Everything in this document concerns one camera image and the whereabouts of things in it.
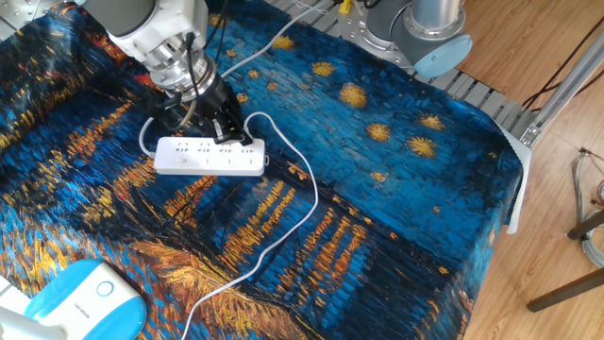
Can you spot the white power strip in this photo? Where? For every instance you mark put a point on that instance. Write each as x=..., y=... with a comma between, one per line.
x=212, y=160

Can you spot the silver screwed metal plate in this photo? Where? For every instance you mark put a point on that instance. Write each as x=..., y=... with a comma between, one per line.
x=21, y=9

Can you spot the small yellow object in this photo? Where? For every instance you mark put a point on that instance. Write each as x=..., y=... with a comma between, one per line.
x=346, y=6

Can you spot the silver robot mounting plate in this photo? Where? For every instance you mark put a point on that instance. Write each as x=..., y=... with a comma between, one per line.
x=358, y=38

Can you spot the starry night painted tablecloth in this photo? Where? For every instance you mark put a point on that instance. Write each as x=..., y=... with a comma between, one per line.
x=377, y=189

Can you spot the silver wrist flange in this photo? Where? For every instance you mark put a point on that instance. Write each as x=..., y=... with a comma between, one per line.
x=177, y=71

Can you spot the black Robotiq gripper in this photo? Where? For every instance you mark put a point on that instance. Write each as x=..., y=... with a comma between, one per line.
x=219, y=101

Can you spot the silver grey UR5 robot arm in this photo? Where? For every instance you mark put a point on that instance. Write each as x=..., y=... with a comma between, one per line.
x=424, y=33

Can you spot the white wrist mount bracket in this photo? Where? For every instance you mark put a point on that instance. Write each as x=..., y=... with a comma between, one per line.
x=160, y=33

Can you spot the dark brown wooden leg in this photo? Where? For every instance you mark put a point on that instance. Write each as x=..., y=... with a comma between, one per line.
x=585, y=226
x=566, y=289

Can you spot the blue and white desk lamp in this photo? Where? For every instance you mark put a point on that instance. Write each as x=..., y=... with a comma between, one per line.
x=85, y=302

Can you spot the aluminium frame beam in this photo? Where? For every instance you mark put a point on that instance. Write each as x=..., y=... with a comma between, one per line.
x=561, y=94

